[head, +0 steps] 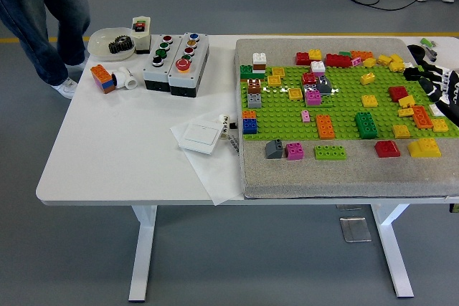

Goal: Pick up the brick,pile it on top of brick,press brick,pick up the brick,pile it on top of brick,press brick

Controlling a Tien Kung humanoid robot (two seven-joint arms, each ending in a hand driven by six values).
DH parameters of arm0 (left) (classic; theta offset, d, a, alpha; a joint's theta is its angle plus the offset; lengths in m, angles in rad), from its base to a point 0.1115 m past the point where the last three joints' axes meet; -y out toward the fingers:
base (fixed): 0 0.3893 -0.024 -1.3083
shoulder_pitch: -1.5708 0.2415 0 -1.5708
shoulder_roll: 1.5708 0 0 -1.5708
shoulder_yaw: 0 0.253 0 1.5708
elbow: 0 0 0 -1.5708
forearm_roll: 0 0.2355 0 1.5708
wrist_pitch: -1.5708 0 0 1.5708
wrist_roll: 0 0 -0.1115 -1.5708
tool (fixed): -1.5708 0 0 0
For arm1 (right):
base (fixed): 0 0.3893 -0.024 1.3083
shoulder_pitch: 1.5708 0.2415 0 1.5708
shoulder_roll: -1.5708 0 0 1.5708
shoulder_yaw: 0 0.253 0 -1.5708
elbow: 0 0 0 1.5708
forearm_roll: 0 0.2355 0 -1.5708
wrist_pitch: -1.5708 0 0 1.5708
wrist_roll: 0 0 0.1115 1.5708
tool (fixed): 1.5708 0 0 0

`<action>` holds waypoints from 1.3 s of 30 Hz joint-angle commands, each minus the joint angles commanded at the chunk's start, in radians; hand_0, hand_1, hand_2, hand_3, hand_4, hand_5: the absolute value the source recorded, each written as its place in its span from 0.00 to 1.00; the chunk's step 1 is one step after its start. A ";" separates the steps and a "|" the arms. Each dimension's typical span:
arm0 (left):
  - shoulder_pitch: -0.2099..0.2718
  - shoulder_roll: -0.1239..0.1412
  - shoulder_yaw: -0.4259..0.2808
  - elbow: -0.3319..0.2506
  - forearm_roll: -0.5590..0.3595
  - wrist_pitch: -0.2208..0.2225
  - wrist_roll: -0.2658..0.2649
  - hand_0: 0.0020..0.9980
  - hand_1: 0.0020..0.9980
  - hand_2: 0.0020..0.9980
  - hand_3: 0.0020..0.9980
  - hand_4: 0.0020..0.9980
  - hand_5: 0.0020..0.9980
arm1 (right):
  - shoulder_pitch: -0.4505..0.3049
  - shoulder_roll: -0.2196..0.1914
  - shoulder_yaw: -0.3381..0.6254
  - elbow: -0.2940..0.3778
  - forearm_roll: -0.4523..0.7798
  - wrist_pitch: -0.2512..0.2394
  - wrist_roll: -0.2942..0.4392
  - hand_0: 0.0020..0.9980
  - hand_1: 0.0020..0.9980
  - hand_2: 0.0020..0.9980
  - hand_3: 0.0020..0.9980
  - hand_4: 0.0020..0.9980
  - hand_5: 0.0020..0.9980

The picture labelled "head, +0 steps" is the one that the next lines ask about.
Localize orange long brick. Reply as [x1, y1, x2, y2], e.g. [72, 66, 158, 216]
[411, 105, 435, 130]
[316, 114, 336, 140]
[349, 50, 374, 62]

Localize cream switch box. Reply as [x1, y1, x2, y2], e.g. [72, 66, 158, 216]
[131, 16, 152, 55]

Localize large yellow slope brick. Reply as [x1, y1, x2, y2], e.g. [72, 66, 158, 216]
[407, 137, 443, 158]

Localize white bowl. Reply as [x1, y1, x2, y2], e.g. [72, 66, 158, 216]
[87, 27, 136, 62]

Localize white labelled cylinder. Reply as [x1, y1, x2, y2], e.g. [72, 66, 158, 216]
[217, 113, 231, 141]

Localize white pipe tee fitting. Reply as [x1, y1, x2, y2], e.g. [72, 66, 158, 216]
[110, 66, 138, 90]

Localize white printed label strip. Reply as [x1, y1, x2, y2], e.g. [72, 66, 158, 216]
[224, 133, 240, 157]

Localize lime green long plate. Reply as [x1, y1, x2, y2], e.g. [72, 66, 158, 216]
[314, 145, 348, 161]

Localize magenta square brick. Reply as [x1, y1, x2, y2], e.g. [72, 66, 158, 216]
[304, 90, 323, 107]
[285, 142, 305, 161]

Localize white paper sheet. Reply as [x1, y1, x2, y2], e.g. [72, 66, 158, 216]
[169, 112, 248, 206]

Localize orange blue purple brick stack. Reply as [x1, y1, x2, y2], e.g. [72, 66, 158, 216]
[90, 64, 117, 95]

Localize dark green flat brick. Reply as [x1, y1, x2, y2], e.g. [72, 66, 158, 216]
[239, 64, 266, 81]

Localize blue square brick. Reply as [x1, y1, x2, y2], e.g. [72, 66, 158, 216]
[242, 118, 259, 135]

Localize white brown brick stack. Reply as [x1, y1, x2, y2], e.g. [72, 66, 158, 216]
[252, 52, 268, 73]

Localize red long brick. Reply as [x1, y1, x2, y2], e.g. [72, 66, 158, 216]
[325, 53, 353, 68]

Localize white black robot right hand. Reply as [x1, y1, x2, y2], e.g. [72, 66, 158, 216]
[421, 67, 459, 126]

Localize green studded baseplate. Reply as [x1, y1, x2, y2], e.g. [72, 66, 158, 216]
[239, 65, 459, 141]

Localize white wall switch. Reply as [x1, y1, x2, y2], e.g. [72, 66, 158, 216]
[178, 121, 222, 156]

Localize grey-brown mat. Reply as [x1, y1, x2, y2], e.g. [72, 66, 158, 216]
[233, 37, 459, 200]

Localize dark grey slope brick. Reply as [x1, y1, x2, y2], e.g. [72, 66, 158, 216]
[265, 139, 284, 160]
[317, 75, 333, 95]

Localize metal floor plate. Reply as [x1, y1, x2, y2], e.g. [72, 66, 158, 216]
[339, 216, 373, 244]

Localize dark green thick brick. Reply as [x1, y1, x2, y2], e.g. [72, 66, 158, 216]
[354, 111, 379, 140]

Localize white table leg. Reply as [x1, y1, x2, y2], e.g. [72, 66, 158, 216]
[128, 205, 158, 302]
[371, 204, 415, 299]

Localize black gears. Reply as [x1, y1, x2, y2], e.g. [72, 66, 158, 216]
[108, 35, 136, 55]

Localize green flat plate brick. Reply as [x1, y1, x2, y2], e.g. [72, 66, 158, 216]
[306, 97, 335, 108]

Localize emergency stop control box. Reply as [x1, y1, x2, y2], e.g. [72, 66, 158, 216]
[167, 32, 210, 98]

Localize red slope brick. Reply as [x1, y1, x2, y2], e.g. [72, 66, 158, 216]
[374, 140, 402, 158]

